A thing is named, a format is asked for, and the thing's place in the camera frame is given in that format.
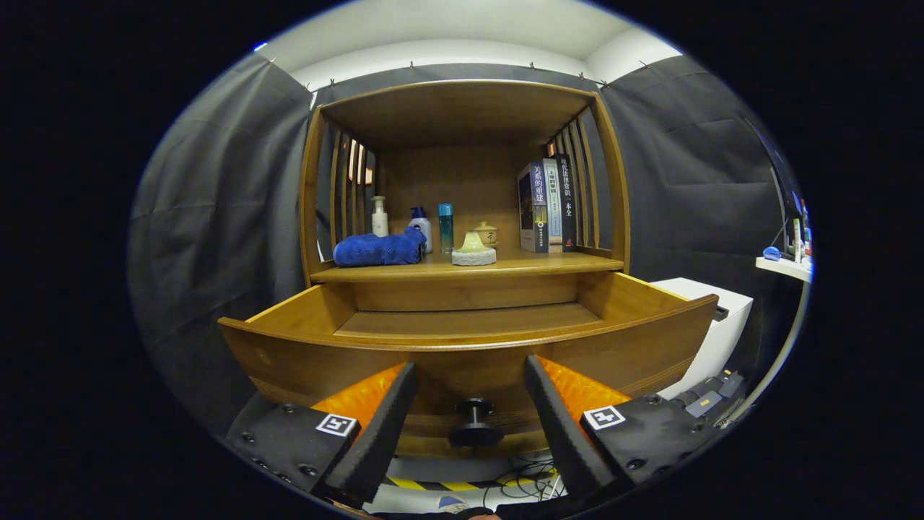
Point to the wooden drawer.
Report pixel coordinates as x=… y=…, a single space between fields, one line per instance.
x=303 y=368

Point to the white bottle blue cap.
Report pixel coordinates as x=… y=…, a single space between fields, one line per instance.
x=422 y=232

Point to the beige lidded teacup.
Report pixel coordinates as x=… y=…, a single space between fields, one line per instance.
x=488 y=232

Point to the wooden countertop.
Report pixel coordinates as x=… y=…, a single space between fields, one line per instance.
x=538 y=264

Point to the clear blue bottle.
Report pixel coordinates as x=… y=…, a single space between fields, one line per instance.
x=446 y=227

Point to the white wall shelf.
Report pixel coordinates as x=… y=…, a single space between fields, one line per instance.
x=787 y=269

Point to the black electronic device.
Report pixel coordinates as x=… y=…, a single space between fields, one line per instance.
x=711 y=397

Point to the white pump bottle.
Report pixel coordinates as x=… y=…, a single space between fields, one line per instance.
x=380 y=222

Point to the wooden cabinet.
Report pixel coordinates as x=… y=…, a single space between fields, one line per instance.
x=462 y=180

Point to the white box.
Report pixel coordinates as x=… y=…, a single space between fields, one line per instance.
x=722 y=339

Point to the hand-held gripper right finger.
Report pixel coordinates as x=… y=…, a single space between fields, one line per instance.
x=559 y=426

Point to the yellow black hazard tape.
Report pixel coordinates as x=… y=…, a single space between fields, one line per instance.
x=426 y=483

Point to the grey book blue spine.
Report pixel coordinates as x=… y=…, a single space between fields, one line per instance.
x=534 y=209

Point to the blue towel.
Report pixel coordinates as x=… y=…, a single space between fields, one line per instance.
x=375 y=249

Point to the small blue object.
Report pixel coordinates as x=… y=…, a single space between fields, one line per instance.
x=772 y=253

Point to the black drawer knob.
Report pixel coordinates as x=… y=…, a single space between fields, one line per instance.
x=475 y=426

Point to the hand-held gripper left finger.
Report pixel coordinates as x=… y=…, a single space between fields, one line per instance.
x=386 y=426

